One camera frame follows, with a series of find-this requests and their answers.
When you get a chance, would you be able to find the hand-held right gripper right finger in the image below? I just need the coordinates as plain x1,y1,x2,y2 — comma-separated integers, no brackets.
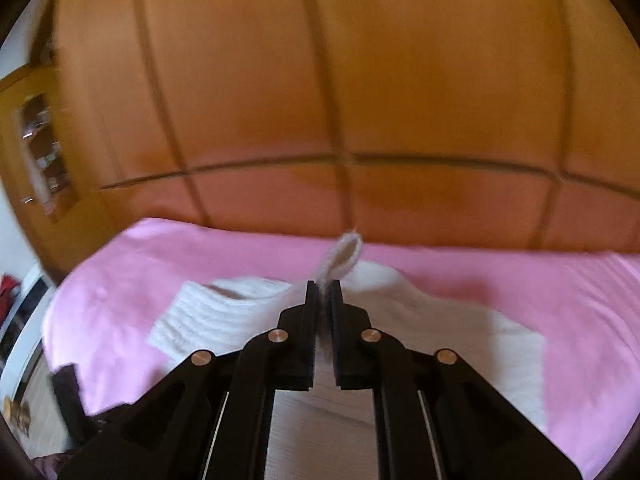
330,280,583,480

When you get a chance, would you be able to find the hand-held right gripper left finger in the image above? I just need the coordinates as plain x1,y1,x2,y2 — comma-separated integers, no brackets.
60,280,319,480

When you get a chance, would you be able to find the white knit sweater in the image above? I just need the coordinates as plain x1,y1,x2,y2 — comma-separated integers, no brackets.
147,230,548,431

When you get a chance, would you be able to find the pink blanket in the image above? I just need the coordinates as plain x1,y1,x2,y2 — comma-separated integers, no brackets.
42,217,640,480

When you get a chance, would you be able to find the black object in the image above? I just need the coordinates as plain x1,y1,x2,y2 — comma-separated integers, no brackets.
50,364,99,453

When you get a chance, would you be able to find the wooden panelled wardrobe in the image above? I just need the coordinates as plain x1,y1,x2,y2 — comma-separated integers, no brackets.
50,0,640,256

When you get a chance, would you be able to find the white cabinet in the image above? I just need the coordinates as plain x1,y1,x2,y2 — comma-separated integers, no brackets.
0,265,57,396

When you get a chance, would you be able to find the red cloth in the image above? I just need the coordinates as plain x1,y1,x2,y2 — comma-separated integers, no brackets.
0,274,19,326

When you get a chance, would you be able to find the wooden door with handle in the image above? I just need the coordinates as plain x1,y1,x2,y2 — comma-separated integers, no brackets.
0,60,86,226

